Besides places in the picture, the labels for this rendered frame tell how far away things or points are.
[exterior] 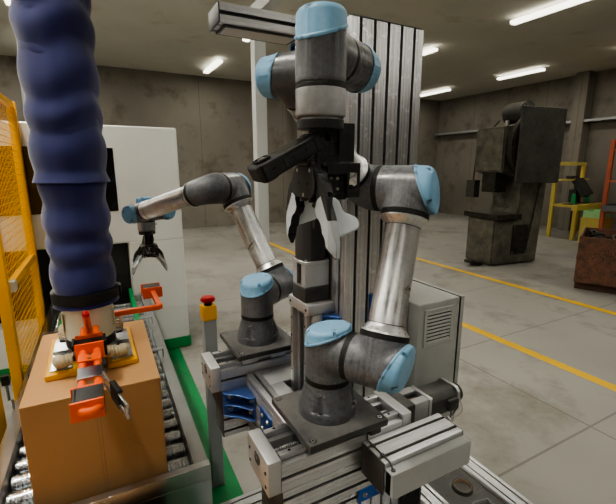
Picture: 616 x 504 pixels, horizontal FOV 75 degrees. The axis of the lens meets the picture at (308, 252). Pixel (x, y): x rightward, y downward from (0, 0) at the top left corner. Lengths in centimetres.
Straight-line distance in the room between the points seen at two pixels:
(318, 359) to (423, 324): 46
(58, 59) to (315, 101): 110
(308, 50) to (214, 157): 1094
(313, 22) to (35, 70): 111
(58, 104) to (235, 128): 1031
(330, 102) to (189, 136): 1083
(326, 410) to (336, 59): 77
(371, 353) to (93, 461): 105
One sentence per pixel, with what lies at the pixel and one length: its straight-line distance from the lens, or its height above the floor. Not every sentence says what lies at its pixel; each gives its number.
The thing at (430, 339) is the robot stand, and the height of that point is 111.
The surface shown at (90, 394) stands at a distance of 117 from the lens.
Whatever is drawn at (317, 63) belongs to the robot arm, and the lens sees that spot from 61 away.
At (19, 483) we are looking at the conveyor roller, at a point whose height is 54.
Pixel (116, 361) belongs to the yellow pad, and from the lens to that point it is 164.
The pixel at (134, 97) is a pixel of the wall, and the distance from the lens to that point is 1129.
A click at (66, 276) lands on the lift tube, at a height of 128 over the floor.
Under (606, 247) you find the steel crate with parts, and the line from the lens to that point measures 648.
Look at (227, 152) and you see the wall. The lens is 1163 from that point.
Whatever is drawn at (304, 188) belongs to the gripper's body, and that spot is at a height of 162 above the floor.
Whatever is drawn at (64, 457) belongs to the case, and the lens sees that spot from 163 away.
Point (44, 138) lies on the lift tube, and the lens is 156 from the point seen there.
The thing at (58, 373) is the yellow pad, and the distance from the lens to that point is 164.
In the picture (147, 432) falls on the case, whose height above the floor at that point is 75.
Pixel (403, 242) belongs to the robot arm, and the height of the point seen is 148.
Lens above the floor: 165
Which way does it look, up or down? 12 degrees down
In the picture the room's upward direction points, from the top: straight up
